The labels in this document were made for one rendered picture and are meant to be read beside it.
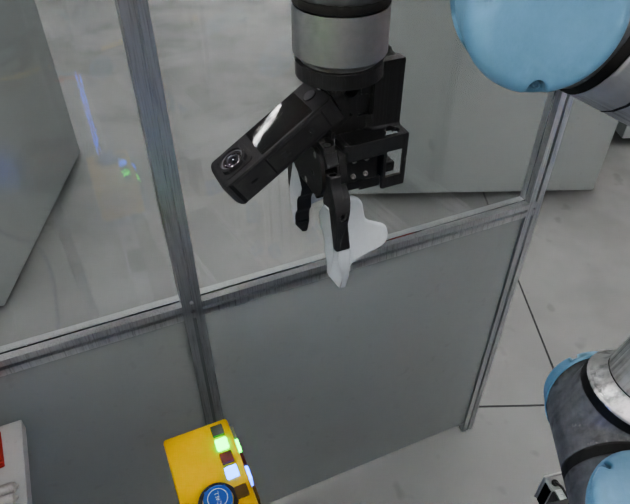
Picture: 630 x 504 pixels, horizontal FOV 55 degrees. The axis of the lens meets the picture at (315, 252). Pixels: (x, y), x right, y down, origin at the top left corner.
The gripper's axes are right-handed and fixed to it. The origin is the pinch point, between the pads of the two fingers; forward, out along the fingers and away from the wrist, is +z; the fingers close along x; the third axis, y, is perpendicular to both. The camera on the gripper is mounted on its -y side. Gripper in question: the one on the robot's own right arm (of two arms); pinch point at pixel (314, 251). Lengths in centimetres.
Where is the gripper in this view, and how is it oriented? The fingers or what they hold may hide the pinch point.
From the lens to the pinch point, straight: 60.3
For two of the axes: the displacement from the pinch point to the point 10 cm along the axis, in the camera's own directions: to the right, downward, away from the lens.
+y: 9.2, -2.6, 3.0
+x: -4.0, -6.1, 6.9
